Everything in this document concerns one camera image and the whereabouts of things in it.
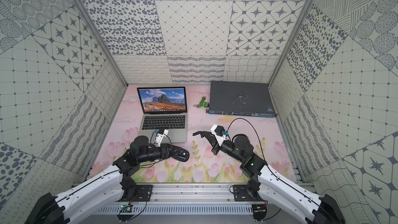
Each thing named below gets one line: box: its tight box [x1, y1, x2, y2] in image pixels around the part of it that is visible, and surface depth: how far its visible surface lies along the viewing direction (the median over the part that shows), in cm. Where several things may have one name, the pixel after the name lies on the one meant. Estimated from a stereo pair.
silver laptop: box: [136, 86, 188, 144], surface depth 100 cm
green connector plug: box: [193, 95, 210, 108], surface depth 109 cm
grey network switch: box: [205, 80, 277, 118], surface depth 109 cm
